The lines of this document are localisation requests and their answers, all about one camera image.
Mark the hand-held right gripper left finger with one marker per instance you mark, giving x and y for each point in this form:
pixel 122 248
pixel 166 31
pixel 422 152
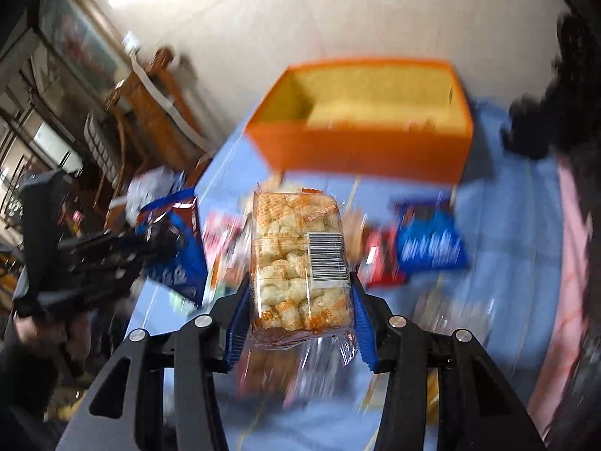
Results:
pixel 237 333

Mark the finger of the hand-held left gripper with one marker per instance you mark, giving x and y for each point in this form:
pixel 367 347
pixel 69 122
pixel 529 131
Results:
pixel 117 244
pixel 103 282

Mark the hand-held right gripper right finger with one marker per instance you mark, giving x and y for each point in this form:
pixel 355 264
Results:
pixel 364 333

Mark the blue snack packet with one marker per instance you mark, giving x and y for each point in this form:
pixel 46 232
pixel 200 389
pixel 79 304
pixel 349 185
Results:
pixel 181 253

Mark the clear puffed rice cracker packet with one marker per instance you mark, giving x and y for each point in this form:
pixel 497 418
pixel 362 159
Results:
pixel 291 268

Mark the orange cardboard box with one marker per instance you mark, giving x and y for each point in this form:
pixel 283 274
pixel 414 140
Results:
pixel 366 155

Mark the person's left forearm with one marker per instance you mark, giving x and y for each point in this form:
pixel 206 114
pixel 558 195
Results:
pixel 23 385

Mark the person's left hand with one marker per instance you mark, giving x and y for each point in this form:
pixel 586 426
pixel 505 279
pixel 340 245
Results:
pixel 77 340

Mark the white plastic bag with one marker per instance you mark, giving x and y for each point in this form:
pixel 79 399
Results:
pixel 150 188

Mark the red cookie packet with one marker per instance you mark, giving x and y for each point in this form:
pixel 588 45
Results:
pixel 380 263

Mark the pink strawberry snack packet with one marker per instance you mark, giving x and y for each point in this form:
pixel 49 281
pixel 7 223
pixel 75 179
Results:
pixel 225 244

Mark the white slatted rack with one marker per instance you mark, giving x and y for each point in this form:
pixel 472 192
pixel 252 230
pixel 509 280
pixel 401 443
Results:
pixel 101 145

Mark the blue cookie packet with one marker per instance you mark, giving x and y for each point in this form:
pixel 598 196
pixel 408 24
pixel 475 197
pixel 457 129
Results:
pixel 429 244

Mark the carved wooden chair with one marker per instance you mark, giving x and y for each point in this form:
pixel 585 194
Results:
pixel 155 117

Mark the blue checked bed sheet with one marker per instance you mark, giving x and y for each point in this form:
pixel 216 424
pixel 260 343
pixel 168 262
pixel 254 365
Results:
pixel 493 225

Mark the pink cloth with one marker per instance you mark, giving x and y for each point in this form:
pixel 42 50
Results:
pixel 570 253

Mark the black stand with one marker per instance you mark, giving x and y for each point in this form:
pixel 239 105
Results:
pixel 528 127

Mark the black carved headboard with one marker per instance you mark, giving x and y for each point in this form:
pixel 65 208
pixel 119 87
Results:
pixel 580 80

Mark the framed wall picture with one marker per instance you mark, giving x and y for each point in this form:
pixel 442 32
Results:
pixel 80 33

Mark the white wall socket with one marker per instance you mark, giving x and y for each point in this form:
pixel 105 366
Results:
pixel 132 42

